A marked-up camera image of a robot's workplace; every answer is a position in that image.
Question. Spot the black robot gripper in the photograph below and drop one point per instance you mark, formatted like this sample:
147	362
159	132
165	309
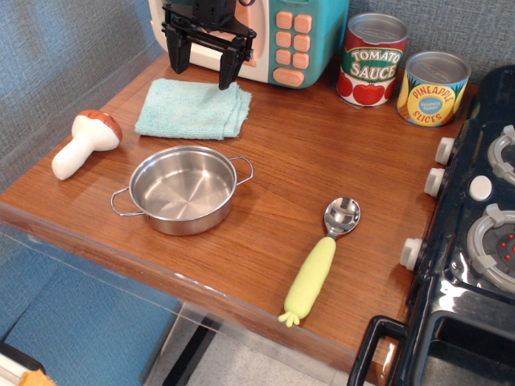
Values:
211	24

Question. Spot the stainless steel pot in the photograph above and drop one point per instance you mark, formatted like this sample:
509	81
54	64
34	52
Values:
183	190

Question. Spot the light blue folded cloth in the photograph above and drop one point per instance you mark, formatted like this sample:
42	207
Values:
193	110

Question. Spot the teal toy microwave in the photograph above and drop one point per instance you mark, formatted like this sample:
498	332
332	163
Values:
294	43

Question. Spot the plush mushroom toy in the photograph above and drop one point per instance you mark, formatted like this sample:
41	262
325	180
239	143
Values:
92	131

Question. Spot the tomato sauce can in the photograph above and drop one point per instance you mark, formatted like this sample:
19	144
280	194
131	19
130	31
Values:
374	46

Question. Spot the pineapple slices can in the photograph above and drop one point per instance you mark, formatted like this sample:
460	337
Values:
432	88

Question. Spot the grey stove knob top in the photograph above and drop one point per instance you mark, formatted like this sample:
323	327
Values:
444	149

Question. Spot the grey stove knob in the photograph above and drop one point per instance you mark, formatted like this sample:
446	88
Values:
410	252
434	181
444	149

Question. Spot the grey stove knob middle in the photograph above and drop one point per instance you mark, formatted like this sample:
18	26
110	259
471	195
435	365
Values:
434	181

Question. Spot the grey stove knob bottom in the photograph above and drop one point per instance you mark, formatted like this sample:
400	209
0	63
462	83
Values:
410	252

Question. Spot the orange object at corner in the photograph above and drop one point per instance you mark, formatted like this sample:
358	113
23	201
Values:
19	369

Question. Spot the black toy stove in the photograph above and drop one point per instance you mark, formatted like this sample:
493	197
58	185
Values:
460	324

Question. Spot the spoon with yellow handle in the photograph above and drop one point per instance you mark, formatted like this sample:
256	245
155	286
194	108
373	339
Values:
341	216

